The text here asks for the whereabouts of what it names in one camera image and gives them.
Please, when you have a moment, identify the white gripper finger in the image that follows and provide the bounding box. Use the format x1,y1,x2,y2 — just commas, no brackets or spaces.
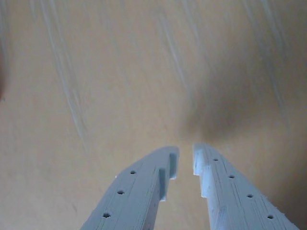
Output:
80,145,180,230
192,142,300,230

